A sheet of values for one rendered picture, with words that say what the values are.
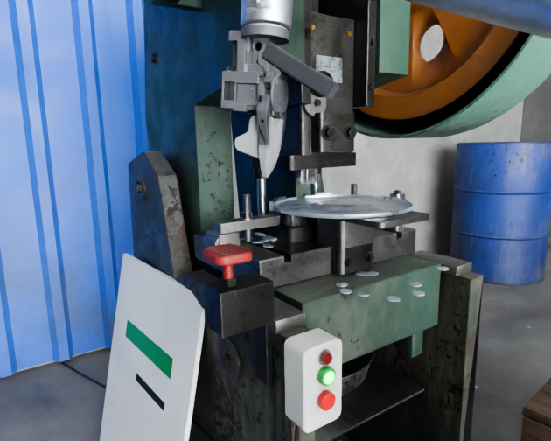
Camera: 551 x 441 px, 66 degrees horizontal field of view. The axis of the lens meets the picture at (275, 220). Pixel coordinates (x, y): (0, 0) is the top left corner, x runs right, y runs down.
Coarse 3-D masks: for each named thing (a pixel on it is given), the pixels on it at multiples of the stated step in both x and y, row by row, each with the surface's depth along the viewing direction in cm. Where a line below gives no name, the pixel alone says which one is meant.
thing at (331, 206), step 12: (276, 204) 94; (288, 204) 94; (300, 204) 94; (312, 204) 91; (324, 204) 89; (336, 204) 89; (348, 204) 88; (360, 204) 88; (372, 204) 92; (384, 204) 91; (396, 204) 91; (408, 204) 90; (312, 216) 78; (324, 216) 77; (336, 216) 77; (348, 216) 76; (360, 216) 76; (372, 216) 77; (384, 216) 78
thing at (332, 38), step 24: (312, 24) 84; (336, 24) 88; (312, 48) 86; (336, 48) 89; (336, 72) 90; (312, 96) 86; (336, 96) 91; (288, 120) 90; (312, 120) 87; (336, 120) 88; (288, 144) 91; (312, 144) 88; (336, 144) 89
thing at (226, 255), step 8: (208, 248) 65; (216, 248) 65; (224, 248) 65; (232, 248) 65; (240, 248) 65; (208, 256) 63; (216, 256) 61; (224, 256) 61; (232, 256) 61; (240, 256) 62; (248, 256) 63; (216, 264) 62; (224, 264) 61; (232, 264) 61; (224, 272) 65; (232, 272) 65
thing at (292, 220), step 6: (300, 198) 105; (270, 204) 100; (270, 210) 100; (282, 216) 96; (288, 216) 94; (294, 216) 94; (300, 216) 95; (282, 222) 96; (288, 222) 95; (294, 222) 94; (300, 222) 95; (306, 222) 96; (312, 222) 97
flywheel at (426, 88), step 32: (416, 32) 112; (448, 32) 105; (480, 32) 98; (512, 32) 89; (416, 64) 113; (448, 64) 106; (480, 64) 96; (384, 96) 119; (416, 96) 110; (448, 96) 103
